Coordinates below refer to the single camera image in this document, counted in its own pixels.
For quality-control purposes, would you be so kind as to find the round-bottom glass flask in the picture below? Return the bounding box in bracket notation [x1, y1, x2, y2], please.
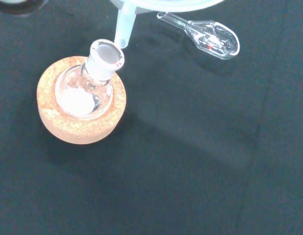
[54, 39, 126, 122]

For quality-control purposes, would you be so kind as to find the black bench cloth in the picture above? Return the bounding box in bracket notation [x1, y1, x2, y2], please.
[0, 0, 303, 235]

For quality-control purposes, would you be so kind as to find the round cork ring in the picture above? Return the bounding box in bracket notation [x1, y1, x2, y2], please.
[36, 55, 128, 145]

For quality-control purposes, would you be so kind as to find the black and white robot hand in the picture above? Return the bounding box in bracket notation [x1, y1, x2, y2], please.
[0, 0, 48, 17]

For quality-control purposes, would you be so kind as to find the clear glass weighing funnel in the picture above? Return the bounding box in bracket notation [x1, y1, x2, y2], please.
[156, 11, 241, 61]

